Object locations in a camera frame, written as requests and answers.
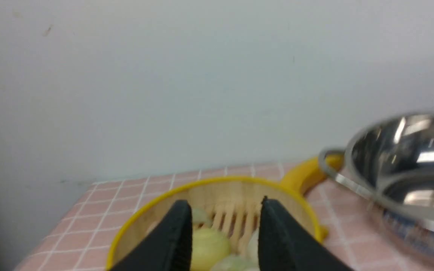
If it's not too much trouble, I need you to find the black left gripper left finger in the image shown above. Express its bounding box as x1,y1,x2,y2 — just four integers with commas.
110,199,193,271

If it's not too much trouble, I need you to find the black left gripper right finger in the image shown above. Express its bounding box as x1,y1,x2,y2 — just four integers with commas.
258,196,352,271

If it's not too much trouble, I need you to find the yellow rimmed bamboo steamer basket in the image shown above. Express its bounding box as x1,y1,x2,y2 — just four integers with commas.
105,176,328,270

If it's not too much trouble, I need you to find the stainless steel pot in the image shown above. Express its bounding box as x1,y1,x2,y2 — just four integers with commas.
318,111,434,267

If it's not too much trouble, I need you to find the pale green round bun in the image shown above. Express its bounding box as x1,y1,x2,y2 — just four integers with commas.
191,228,231,271

